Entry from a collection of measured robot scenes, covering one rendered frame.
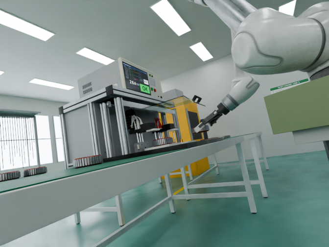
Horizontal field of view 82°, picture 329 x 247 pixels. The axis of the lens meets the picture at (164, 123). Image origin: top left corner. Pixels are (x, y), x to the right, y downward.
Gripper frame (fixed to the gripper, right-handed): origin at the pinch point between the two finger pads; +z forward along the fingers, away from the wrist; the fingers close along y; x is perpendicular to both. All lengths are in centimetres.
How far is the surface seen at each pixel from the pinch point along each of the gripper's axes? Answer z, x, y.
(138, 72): 3, 51, -16
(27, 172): 69, 30, -62
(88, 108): 28, 38, -46
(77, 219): 217, 32, 54
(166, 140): 11.0, 1.7, -27.6
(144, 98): 9.9, 32.9, -18.9
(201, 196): 70, -36, 91
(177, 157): -4, -15, -62
